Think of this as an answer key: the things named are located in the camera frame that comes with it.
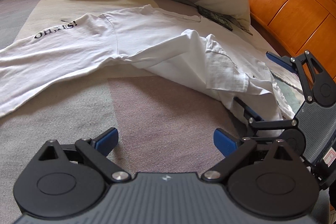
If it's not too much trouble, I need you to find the white printed t-shirt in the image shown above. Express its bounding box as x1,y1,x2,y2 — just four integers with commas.
1,5,294,121

